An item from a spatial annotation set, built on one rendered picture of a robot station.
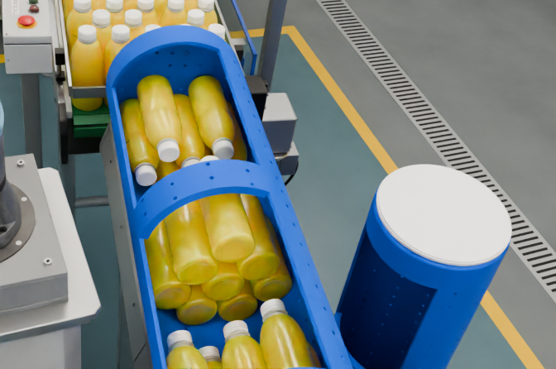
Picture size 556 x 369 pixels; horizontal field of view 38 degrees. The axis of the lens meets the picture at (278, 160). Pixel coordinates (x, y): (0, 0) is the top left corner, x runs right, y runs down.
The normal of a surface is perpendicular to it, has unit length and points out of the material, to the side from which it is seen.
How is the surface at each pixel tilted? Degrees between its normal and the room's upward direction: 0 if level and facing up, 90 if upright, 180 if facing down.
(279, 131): 90
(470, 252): 0
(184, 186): 28
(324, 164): 0
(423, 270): 90
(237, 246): 91
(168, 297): 89
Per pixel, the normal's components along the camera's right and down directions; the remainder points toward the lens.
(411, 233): 0.15, -0.74
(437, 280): -0.16, 0.64
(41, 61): 0.26, 0.67
